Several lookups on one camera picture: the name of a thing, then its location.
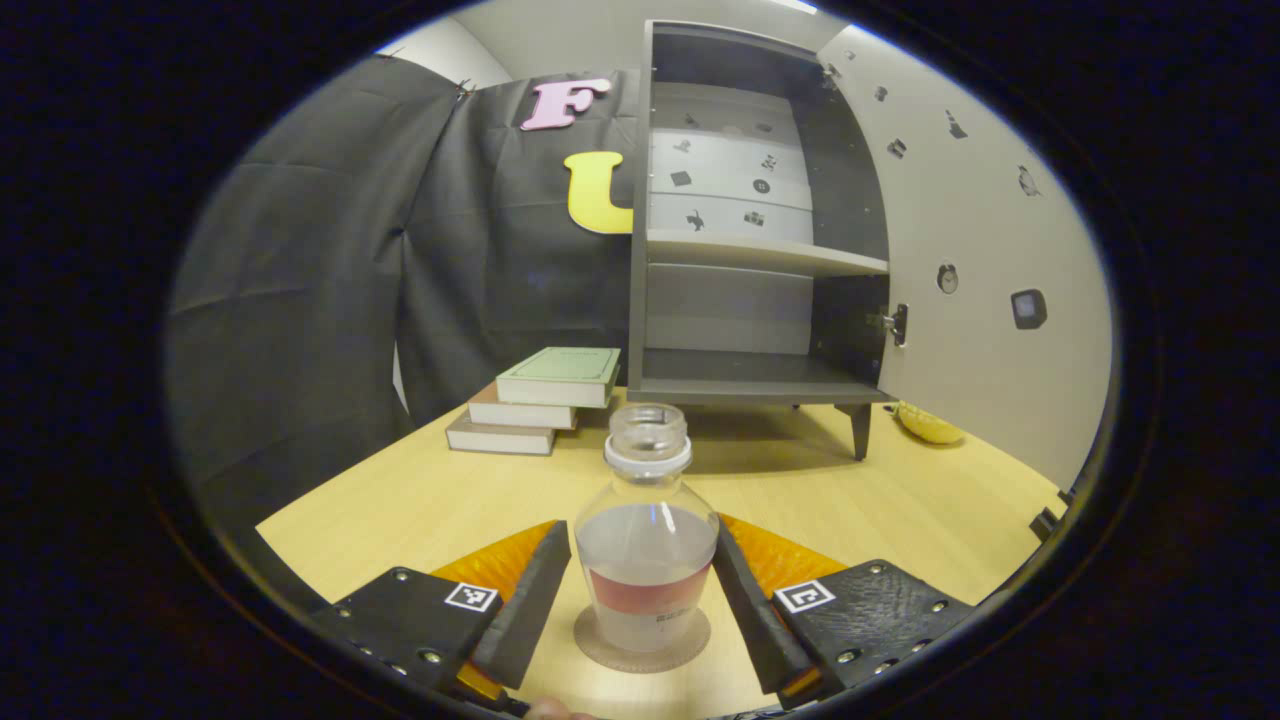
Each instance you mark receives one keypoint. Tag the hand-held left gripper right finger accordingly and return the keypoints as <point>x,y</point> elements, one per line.
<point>745,610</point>

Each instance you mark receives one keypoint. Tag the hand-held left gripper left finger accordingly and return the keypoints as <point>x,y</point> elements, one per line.
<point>530,610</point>

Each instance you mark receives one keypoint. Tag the brown round coaster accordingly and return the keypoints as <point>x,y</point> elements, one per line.
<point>595,650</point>

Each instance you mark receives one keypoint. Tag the clear plastic bottle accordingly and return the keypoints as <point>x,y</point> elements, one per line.
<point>645,560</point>

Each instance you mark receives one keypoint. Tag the dark grey cabinet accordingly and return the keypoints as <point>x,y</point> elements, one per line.
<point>740,380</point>

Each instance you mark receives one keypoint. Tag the metal door hinge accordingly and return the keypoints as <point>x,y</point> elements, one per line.
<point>893,323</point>
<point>830,73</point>

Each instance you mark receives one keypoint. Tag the grey book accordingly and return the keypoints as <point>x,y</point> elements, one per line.
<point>497,438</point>

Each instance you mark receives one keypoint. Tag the brown book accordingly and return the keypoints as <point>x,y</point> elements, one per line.
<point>520,413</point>

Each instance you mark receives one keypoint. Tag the green book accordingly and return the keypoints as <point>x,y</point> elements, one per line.
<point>560,365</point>

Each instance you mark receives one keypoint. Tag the yellow toy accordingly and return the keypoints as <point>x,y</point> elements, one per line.
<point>930,425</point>

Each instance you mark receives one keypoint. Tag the black backdrop cloth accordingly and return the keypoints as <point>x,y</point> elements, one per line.
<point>300,300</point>

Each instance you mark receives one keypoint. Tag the long ceiling light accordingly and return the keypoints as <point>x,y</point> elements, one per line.
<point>795,5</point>

